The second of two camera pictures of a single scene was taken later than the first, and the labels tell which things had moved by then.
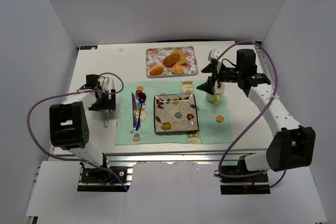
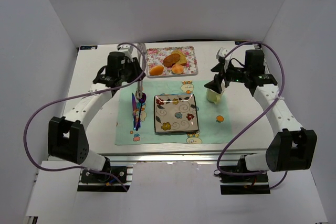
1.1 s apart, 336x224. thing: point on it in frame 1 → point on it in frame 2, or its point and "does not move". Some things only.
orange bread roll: (156, 70) does not move
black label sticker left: (88, 47) does not move
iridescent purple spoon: (141, 97) does not move
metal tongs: (106, 114) → (142, 50)
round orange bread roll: (177, 68) does not move
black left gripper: (109, 103) → (137, 64)
